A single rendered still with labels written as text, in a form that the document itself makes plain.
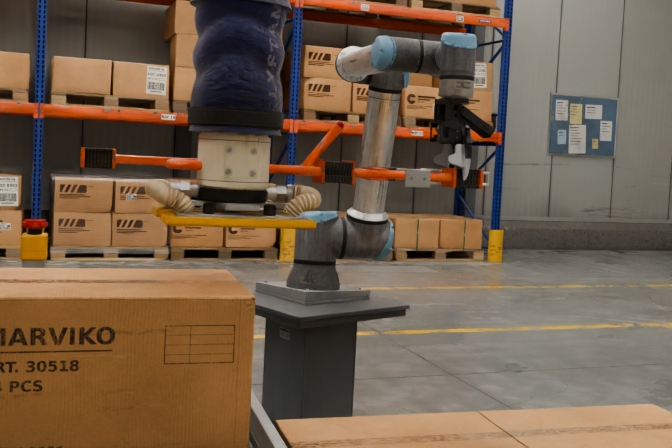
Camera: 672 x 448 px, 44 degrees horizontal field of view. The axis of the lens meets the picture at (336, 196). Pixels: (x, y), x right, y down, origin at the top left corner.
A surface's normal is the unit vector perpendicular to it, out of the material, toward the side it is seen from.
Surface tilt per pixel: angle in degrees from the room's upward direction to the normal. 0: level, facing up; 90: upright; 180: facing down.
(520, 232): 90
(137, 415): 90
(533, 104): 90
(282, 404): 90
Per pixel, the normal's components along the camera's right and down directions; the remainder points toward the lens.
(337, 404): 0.64, 0.07
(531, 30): 0.34, 0.07
